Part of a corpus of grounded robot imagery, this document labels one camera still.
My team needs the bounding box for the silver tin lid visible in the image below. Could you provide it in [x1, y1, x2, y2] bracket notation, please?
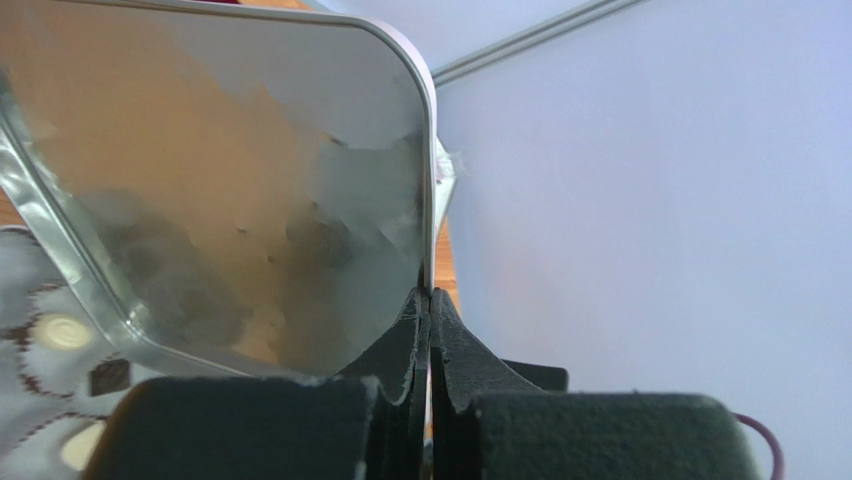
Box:
[1, 1, 439, 375]

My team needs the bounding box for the white chocolate right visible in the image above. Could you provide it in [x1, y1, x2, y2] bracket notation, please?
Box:
[60, 420, 106, 472]

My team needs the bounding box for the white round chocolate centre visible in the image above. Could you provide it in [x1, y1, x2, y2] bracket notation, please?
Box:
[32, 314, 93, 351]

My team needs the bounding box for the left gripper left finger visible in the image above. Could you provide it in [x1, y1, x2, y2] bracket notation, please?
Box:
[83, 289, 429, 479]

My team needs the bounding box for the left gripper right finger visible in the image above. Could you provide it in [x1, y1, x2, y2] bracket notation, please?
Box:
[430, 290, 759, 479]

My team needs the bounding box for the square tin box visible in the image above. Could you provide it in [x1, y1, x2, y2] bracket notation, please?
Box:
[1, 225, 159, 479]

